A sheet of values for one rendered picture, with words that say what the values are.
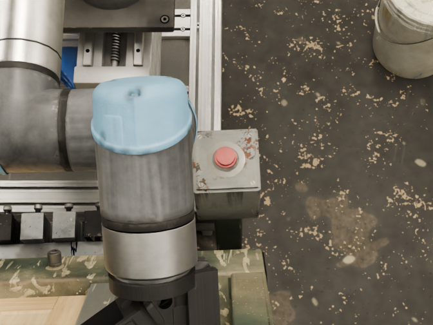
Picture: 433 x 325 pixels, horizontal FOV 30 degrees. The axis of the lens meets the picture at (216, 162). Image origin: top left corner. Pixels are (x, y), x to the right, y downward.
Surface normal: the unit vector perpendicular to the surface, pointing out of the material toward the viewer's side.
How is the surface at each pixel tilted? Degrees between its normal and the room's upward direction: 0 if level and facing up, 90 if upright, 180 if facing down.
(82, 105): 11
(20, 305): 56
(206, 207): 90
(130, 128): 33
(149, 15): 0
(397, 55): 93
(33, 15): 25
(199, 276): 39
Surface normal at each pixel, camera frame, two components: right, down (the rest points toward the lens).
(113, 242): -0.69, 0.19
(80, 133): -0.02, 0.10
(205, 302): 0.34, 0.21
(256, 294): -0.04, -0.97
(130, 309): -0.51, -0.80
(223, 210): 0.04, 0.93
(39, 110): -0.01, -0.47
